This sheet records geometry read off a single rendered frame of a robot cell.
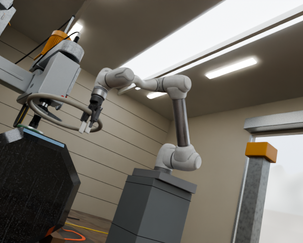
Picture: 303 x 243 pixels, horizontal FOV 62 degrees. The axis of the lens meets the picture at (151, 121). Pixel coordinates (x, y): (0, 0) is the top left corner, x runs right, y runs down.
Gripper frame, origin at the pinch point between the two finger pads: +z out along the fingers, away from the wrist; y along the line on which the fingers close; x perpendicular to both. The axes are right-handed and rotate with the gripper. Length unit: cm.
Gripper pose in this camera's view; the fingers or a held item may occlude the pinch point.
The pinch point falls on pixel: (85, 128)
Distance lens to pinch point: 149.5
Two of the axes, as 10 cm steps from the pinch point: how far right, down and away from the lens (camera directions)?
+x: -4.9, -4.8, -7.3
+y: -8.4, 0.1, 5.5
